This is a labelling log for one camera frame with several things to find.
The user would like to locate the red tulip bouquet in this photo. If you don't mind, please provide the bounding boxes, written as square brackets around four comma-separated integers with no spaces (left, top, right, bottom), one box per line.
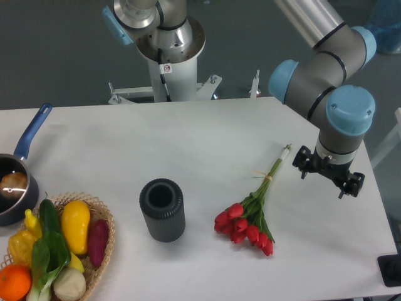
[214,144,292,256]

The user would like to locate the yellow squash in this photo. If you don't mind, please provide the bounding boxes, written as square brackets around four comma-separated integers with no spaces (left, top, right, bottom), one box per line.
[61,200,91,255]

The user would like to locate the purple sweet potato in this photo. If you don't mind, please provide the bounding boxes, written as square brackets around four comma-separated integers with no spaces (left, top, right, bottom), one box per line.
[88,219,109,268]

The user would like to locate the dark green cucumber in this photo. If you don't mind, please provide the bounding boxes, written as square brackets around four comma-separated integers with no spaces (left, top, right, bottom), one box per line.
[39,198,62,234]

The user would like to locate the white frame at right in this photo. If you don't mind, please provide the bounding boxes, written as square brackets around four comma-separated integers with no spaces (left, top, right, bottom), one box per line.
[370,108,400,169]

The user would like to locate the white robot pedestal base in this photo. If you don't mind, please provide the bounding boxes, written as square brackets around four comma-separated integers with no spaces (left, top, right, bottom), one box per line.
[103,12,222,104]

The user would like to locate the small yellow pepper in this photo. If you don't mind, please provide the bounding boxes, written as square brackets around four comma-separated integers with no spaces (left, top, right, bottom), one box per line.
[24,209,42,238]

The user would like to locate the blue handled dark saucepan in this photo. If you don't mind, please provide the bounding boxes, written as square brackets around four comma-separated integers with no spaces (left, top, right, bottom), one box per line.
[1,103,53,226]

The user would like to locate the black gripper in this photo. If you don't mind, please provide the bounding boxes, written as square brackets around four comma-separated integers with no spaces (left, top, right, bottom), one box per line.
[292,145,365,199]

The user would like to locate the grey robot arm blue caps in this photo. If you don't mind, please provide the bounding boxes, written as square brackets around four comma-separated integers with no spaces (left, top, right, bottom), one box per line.
[102,1,376,196]

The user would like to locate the black cable on pedestal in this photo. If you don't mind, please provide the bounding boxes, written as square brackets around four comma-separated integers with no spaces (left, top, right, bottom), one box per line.
[157,48,173,102]

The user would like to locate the yellow bell pepper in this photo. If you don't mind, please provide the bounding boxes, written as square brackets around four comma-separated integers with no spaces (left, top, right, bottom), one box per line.
[8,230,37,268]

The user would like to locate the blue translucent object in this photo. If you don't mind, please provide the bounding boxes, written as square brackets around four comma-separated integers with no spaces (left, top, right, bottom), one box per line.
[366,0,400,55]

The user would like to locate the black device at table edge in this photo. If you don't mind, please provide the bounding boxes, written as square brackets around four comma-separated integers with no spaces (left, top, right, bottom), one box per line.
[377,254,400,287]

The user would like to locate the browned patty in saucepan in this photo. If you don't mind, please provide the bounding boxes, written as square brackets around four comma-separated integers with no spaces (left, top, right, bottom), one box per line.
[1,172,28,199]

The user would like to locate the woven wicker basket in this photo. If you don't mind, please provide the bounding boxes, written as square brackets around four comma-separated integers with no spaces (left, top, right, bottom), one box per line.
[1,193,115,300]

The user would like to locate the orange fruit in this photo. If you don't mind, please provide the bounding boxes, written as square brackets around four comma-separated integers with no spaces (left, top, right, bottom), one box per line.
[1,264,32,300]

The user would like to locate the dark grey ribbed vase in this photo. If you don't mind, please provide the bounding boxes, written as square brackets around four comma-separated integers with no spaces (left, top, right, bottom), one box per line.
[139,178,185,243]

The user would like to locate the green bok choy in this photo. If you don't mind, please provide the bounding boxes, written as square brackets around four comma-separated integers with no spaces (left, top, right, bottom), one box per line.
[26,231,71,300]

